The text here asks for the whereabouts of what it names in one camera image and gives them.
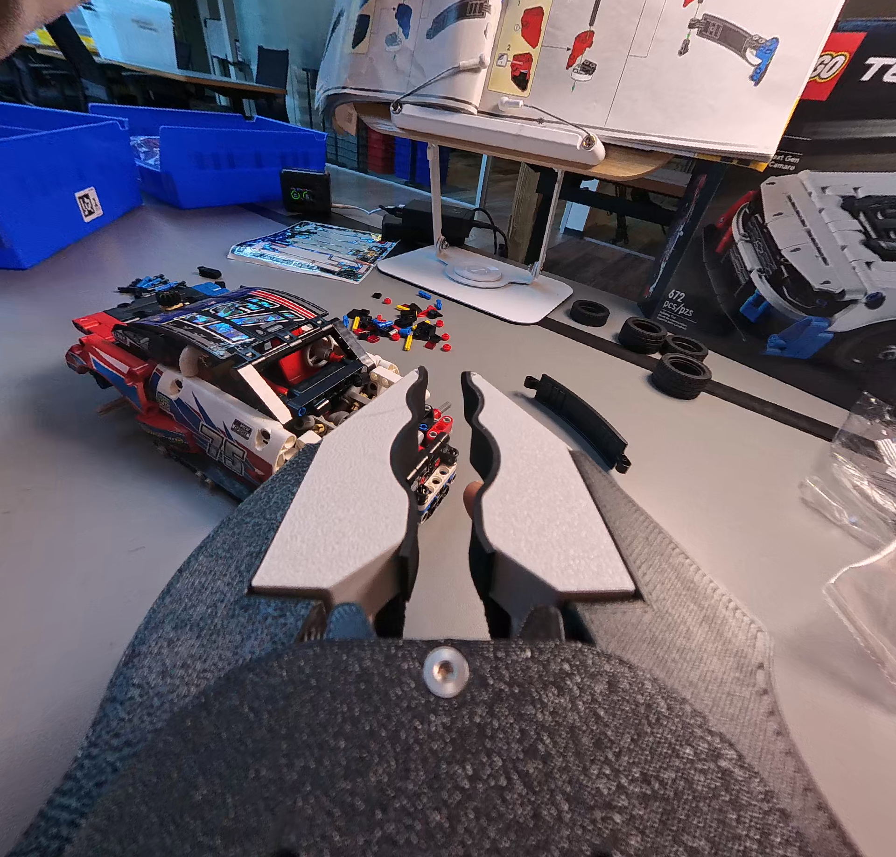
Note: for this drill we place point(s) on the red white blue lego car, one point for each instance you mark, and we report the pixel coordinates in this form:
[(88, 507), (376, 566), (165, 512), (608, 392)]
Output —
[(210, 381)]

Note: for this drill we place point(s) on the black curved lego panel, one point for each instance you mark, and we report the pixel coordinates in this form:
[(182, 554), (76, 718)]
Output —
[(581, 416)]

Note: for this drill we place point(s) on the pile of small colourful lego pieces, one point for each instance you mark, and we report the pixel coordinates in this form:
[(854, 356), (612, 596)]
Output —
[(406, 325)]

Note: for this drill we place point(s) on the white book stand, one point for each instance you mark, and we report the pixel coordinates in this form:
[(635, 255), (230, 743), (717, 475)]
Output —
[(490, 290)]

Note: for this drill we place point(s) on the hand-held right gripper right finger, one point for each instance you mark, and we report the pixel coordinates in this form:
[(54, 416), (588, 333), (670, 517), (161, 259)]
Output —
[(546, 514)]

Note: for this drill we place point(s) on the clear plastic bag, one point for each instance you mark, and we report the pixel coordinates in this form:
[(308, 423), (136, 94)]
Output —
[(871, 612), (861, 465)]

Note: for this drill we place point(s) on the pile of blue black lego pieces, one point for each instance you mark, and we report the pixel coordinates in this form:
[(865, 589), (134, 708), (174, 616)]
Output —
[(157, 285)]

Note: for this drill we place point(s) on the white storage box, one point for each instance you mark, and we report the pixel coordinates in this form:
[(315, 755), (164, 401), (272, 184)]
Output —
[(129, 27)]

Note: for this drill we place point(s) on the black rubber lego tyre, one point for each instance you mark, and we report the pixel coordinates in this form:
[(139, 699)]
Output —
[(686, 346), (589, 312), (642, 335), (681, 376)]

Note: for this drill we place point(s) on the black lego set box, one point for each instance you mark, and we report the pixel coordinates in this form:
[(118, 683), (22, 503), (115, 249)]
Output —
[(805, 262)]

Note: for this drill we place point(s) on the black device with green display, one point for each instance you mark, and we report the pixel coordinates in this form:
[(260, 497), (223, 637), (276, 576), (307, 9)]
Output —
[(306, 192)]

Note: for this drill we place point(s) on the lego instruction booklet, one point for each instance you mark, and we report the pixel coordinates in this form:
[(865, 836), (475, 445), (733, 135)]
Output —
[(630, 38)]

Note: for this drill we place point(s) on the black power adapter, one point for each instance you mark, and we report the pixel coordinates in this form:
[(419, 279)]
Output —
[(427, 220)]

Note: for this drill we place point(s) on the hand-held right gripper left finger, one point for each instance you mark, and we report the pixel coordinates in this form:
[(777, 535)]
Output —
[(343, 507)]

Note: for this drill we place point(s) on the shiny sticker sheet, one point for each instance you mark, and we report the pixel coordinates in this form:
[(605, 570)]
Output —
[(315, 249)]

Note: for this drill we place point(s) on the blue plastic bin with tag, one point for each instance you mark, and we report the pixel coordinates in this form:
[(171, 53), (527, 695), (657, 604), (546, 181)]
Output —
[(42, 185)]

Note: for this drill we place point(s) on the black chair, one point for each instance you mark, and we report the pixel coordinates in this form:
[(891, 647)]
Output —
[(271, 69)]

